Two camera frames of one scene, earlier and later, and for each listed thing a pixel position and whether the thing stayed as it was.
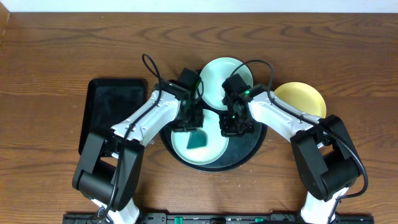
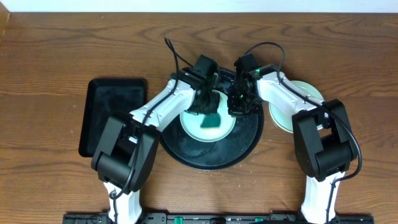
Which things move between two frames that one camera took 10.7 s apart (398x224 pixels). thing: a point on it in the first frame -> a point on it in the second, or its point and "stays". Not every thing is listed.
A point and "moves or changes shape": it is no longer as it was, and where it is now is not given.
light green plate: [215, 149] -> [283, 117]
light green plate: [214, 72] moves or changes shape
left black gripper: [189, 124] -> [206, 104]
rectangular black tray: [107, 102] stays
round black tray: [240, 149] stays
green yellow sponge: [198, 138] -> [212, 121]
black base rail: [221, 218] stays
